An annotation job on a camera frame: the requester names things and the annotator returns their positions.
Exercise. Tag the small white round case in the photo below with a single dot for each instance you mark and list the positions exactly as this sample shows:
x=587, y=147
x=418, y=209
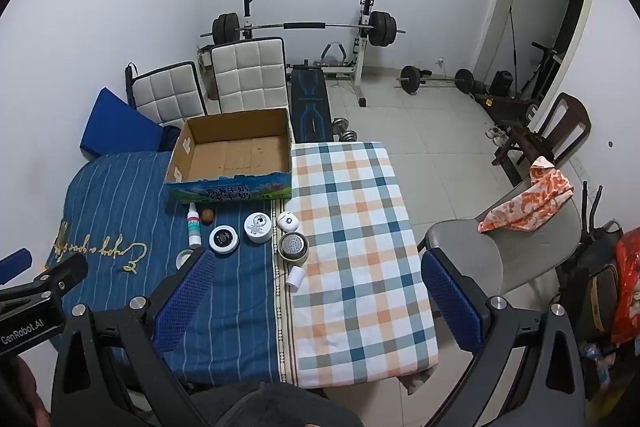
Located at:
x=287, y=222

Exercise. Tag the grey plastic chair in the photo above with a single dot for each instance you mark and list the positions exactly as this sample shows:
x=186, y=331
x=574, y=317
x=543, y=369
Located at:
x=502, y=260

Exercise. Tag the white padded chair right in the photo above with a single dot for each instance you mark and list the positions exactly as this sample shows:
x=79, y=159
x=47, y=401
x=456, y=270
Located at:
x=250, y=74

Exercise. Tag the barbell on rack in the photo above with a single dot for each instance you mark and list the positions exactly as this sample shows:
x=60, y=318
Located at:
x=382, y=29

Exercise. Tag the chrome dumbbell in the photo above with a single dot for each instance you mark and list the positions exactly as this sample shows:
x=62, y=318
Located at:
x=342, y=132

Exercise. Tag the open cardboard box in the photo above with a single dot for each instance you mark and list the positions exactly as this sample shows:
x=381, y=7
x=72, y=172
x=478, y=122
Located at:
x=233, y=157

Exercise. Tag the round tin black label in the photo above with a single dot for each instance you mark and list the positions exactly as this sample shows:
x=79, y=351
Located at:
x=224, y=240

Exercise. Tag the blue striped cloth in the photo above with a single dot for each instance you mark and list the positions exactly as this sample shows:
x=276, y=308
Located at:
x=119, y=214

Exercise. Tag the orange white patterned cloth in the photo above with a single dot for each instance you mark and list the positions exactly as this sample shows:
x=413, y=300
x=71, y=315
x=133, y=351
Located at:
x=548, y=191

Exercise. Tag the plaid checkered cloth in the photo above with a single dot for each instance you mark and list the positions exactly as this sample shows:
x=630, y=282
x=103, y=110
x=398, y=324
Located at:
x=361, y=312

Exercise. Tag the brown walnut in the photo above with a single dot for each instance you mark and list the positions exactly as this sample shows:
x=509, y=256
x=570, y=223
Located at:
x=207, y=216

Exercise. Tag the brown wooden chair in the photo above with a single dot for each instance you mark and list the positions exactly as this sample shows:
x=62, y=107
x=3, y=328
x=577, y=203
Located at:
x=565, y=128

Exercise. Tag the white spray bottle teal label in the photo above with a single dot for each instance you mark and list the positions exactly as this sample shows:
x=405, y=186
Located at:
x=194, y=227

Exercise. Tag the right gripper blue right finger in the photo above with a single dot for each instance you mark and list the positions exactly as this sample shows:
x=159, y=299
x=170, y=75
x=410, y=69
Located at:
x=459, y=299

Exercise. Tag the tape roll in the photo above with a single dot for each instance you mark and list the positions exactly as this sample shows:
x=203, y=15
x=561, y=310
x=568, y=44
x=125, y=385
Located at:
x=183, y=257

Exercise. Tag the white padded chair left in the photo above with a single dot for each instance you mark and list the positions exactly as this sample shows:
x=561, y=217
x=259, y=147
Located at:
x=169, y=96

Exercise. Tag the white padded chair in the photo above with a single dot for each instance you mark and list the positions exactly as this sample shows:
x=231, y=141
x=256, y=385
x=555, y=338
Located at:
x=169, y=96
x=250, y=74

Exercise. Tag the blue foam mat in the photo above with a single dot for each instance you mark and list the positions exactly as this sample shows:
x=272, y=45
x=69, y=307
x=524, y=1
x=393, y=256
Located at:
x=114, y=127

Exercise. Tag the red plastic bag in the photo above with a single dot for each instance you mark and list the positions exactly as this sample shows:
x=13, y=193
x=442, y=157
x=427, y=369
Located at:
x=626, y=320

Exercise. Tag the round white tin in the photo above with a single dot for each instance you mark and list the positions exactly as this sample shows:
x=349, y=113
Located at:
x=258, y=227

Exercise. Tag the white weight bench rack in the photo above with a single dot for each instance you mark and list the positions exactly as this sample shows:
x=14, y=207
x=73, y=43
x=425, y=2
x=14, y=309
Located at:
x=360, y=42

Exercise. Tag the black blue workout bench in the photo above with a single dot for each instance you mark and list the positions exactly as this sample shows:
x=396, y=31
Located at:
x=309, y=106

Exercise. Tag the metal mesh round container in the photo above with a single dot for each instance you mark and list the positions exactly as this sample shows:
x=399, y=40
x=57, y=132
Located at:
x=293, y=248

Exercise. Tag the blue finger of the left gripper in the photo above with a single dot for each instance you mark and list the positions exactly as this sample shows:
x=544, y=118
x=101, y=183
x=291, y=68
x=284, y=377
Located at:
x=15, y=264

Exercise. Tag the exercise bike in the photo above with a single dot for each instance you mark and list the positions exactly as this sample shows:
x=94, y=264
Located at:
x=536, y=86

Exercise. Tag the floor barbell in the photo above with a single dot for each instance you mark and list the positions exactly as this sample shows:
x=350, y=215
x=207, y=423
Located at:
x=411, y=79

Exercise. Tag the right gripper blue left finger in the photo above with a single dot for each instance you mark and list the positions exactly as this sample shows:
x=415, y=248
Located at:
x=177, y=298

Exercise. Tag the small white cylinder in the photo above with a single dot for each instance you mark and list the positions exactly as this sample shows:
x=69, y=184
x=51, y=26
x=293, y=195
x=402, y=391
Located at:
x=295, y=277

